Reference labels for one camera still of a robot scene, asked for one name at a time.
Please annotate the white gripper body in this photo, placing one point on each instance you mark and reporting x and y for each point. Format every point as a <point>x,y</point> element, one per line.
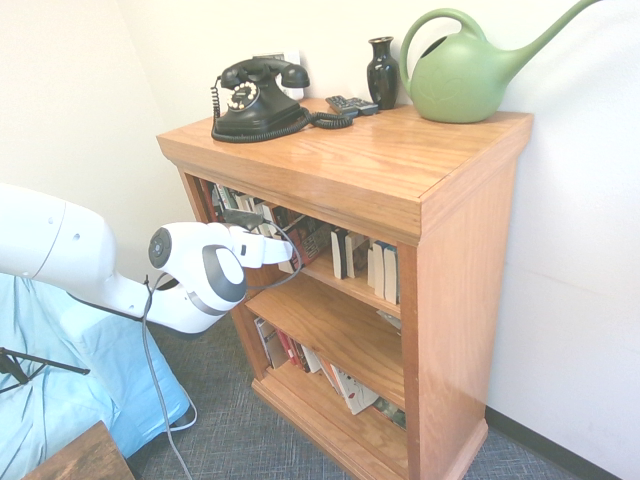
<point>262,247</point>

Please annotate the red black cover paperback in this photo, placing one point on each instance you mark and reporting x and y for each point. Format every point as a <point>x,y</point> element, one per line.
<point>312,245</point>

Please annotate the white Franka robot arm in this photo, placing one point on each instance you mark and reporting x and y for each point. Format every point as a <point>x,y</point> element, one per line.
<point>75,250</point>

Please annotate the cream pages paperback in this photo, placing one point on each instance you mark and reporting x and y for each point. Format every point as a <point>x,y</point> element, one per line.
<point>257,205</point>
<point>268,212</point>
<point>357,255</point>
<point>372,267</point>

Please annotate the leaning black cover book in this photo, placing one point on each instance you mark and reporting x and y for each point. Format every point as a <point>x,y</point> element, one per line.
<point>286,216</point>

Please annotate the white black spine book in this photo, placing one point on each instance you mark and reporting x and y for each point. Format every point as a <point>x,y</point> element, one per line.
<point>223,197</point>

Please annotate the dark red spine book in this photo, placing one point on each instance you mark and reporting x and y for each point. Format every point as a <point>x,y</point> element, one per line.
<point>209,200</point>

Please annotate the black white paperback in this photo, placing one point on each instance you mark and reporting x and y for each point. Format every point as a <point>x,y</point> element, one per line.
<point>339,252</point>

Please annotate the white black cover book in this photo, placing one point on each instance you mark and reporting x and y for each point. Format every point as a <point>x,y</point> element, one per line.
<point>270,345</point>

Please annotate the white thin book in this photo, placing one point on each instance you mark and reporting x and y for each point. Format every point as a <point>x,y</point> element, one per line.
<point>312,360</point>

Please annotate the blue spine paperback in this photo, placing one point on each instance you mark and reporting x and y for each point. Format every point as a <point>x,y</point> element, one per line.
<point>386,272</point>

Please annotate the black rotary telephone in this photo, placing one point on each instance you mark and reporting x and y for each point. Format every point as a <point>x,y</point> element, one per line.
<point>255,107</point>

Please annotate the orange white paperback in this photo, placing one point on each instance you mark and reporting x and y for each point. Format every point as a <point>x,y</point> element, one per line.
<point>330,375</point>

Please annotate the black remote control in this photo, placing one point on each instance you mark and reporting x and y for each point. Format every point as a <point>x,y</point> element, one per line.
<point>337,104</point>
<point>365,106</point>

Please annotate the white red print book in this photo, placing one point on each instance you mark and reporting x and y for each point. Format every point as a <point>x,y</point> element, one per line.
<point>356,392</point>

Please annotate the wooden bookshelf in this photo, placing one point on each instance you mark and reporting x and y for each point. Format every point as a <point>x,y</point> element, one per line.
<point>465,280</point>

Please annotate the black glossy vase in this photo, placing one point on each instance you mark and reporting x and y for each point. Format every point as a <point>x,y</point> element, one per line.
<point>382,75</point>

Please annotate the camouflage cover book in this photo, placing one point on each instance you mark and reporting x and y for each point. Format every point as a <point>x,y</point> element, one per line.
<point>392,412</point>

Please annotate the light blue cloth cover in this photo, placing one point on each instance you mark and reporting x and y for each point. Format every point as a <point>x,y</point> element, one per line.
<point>75,400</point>

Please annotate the green plastic watering can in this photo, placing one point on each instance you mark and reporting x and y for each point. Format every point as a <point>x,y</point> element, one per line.
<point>457,80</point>

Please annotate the black tripod stand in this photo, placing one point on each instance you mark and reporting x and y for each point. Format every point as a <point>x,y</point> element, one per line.
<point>30,361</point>

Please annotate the dark wooden table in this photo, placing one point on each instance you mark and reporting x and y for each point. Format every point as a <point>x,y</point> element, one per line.
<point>85,457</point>

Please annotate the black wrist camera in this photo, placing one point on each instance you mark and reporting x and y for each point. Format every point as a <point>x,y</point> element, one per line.
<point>242,219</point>

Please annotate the white frame leg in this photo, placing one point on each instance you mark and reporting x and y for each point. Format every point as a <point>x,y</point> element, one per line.
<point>186,422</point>

